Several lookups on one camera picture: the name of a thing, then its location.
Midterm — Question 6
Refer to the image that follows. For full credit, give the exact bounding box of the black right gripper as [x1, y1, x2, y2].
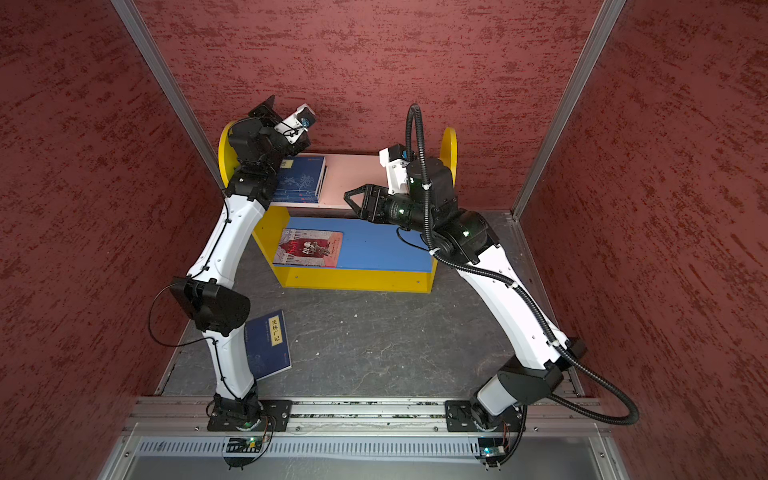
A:
[348, 182, 439, 232]

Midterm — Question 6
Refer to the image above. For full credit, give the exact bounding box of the blue book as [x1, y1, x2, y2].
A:
[245, 310, 292, 380]
[273, 156, 327, 204]

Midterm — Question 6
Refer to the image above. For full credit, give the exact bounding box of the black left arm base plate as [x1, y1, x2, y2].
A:
[207, 400, 293, 433]

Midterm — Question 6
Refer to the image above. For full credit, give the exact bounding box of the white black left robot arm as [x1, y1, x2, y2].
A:
[169, 114, 315, 430]

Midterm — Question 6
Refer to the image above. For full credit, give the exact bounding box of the aluminium corner profile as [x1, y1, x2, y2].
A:
[511, 0, 626, 222]
[110, 0, 224, 188]

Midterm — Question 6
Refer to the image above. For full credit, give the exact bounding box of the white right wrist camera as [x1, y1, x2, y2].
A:
[379, 144, 410, 194]

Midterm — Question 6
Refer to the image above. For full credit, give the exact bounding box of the right controller circuit board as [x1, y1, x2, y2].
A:
[477, 437, 507, 461]

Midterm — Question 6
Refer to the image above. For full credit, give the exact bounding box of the black corrugated cable conduit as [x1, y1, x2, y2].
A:
[405, 103, 641, 427]

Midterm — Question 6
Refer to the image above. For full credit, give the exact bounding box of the left aluminium corner profile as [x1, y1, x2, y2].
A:
[110, 0, 224, 188]

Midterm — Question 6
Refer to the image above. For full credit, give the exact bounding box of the controller circuit board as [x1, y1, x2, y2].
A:
[224, 437, 263, 455]
[477, 437, 507, 461]

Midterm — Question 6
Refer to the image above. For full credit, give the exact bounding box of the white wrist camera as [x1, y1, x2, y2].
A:
[275, 104, 317, 144]
[379, 144, 410, 194]

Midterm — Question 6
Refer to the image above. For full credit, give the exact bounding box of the right aluminium corner profile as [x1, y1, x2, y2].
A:
[511, 0, 626, 222]

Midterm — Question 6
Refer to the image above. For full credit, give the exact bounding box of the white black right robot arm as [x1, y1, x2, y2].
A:
[344, 158, 584, 430]

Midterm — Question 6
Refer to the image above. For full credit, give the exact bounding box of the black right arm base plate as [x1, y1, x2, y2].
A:
[444, 400, 522, 433]

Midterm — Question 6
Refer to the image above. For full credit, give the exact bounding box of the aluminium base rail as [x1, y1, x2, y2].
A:
[121, 396, 612, 437]

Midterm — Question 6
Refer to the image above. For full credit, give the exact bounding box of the yellow pink blue bookshelf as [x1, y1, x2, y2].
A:
[252, 153, 437, 293]

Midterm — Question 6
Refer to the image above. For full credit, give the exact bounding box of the left controller circuit board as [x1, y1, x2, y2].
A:
[224, 437, 263, 455]

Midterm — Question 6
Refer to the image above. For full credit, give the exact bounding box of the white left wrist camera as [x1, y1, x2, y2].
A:
[275, 104, 317, 144]

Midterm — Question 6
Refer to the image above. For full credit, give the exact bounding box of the red Hamlet picture book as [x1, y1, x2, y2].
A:
[273, 228, 343, 268]

